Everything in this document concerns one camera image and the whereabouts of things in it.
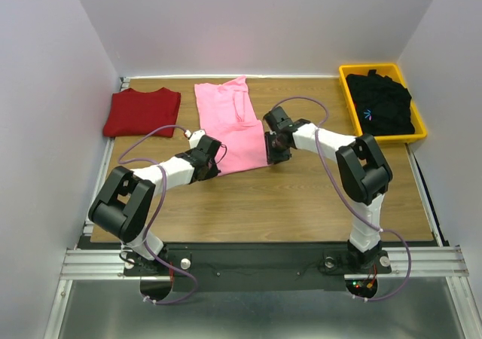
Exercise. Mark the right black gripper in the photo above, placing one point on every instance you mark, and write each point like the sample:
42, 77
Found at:
271, 154

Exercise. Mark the aluminium frame rail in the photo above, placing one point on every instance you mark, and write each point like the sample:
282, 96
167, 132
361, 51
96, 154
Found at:
106, 265

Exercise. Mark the pink t shirt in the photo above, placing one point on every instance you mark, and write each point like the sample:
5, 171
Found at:
226, 114

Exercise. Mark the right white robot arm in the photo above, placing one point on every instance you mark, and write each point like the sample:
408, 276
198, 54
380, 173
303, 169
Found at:
358, 171

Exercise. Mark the folded red t shirt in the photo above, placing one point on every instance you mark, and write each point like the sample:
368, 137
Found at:
135, 113

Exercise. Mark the black t shirts pile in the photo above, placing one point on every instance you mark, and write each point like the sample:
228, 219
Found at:
382, 105

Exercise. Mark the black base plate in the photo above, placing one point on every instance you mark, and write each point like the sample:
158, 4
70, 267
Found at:
253, 267

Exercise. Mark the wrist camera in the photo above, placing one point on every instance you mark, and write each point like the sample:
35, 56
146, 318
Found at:
277, 120
201, 141

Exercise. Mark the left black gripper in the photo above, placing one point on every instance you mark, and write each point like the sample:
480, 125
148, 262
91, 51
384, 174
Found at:
214, 171

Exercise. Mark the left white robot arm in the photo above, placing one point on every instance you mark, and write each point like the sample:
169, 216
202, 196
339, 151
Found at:
122, 205

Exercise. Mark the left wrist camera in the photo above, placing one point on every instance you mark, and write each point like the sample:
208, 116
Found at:
201, 141

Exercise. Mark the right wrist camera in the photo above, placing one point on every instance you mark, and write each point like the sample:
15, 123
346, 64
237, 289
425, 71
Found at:
277, 120

